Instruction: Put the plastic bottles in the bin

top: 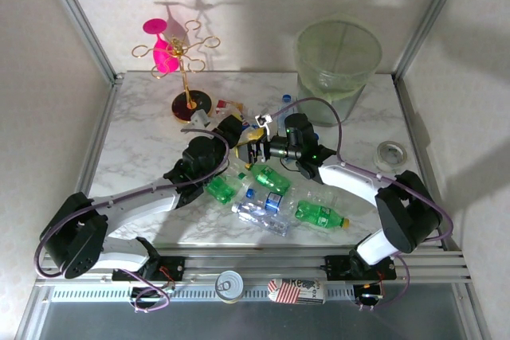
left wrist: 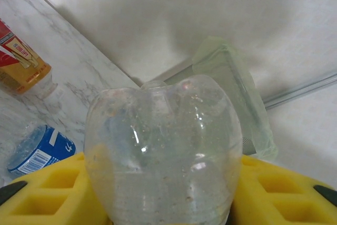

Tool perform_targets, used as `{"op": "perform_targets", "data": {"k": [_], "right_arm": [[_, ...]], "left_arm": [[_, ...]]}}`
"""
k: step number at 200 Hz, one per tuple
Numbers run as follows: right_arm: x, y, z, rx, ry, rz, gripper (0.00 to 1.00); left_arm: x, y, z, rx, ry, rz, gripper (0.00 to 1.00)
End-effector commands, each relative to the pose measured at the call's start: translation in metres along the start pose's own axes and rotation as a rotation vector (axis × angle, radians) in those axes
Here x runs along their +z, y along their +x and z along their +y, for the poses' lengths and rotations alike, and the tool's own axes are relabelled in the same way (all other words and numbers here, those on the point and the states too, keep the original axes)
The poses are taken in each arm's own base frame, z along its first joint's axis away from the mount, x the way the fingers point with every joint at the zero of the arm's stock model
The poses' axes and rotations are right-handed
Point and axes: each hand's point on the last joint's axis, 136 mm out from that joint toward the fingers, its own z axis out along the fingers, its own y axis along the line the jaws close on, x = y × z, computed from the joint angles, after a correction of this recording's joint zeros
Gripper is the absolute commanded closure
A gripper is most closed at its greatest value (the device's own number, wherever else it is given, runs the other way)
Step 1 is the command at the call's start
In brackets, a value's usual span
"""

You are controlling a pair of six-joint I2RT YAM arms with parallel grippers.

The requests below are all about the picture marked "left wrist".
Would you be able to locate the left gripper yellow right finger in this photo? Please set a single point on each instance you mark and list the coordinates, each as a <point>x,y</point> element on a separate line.
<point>284,204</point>

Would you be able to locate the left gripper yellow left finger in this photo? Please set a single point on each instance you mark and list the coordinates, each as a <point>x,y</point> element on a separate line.
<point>39,204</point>

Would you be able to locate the small blue carton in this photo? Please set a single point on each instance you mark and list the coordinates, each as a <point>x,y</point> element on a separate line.
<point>47,148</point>

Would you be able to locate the clear unlabelled plastic bottle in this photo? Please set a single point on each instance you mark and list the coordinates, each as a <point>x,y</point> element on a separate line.
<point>163,151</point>

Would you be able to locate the red juice carton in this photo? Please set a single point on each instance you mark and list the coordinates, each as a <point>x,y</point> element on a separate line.
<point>18,59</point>

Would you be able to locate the green translucent trash bin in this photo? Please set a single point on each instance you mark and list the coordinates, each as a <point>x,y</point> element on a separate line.
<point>248,146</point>

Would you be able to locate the aluminium frame post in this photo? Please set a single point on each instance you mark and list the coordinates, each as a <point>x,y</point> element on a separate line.
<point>302,88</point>

